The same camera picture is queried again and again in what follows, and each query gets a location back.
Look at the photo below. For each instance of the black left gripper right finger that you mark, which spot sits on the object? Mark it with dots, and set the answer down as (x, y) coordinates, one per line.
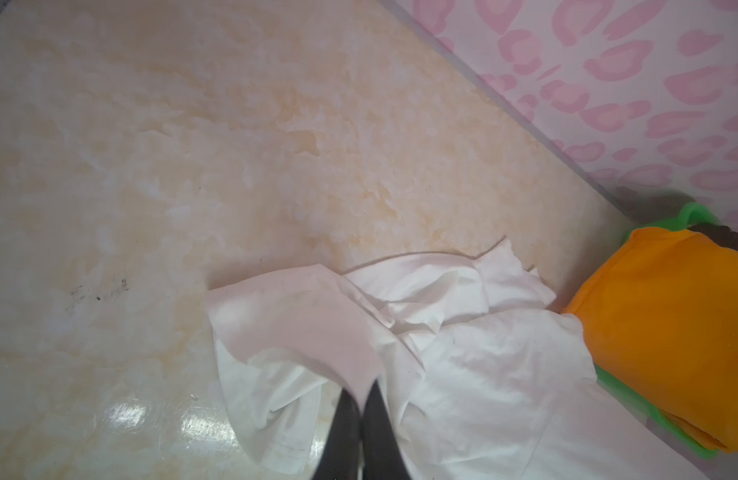
(381, 453)

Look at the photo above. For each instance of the green laundry basket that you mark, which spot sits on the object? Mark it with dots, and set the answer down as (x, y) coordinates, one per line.
(691, 214)

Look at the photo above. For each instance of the white t-shirt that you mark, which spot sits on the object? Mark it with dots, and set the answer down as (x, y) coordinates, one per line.
(481, 380)

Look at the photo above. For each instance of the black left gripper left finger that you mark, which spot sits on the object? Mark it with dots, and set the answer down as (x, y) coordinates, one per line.
(340, 456)

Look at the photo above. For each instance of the black garment in basket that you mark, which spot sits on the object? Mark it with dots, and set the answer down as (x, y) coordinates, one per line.
(721, 235)

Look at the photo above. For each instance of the orange garment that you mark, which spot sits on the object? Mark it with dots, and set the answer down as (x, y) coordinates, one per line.
(661, 316)

